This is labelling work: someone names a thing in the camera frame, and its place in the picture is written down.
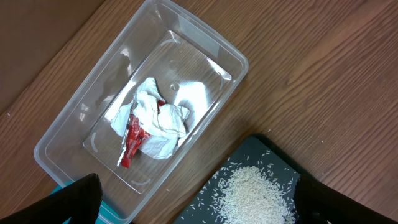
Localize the teal plastic serving tray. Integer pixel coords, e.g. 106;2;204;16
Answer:
49;180;125;224

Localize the red snack wrapper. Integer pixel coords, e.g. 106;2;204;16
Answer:
117;101;151;168

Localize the white napkin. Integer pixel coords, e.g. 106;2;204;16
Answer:
111;77;190;160

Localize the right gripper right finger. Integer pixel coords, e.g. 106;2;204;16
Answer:
294;175;397;224

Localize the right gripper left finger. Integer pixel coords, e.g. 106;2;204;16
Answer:
1;173;103;224

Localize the black rectangular tray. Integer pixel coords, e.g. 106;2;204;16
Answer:
172;134;308;224

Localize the pile of white rice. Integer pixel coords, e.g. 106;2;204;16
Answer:
189;149;296;224

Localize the clear plastic waste bin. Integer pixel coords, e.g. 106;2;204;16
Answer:
34;1;248;223

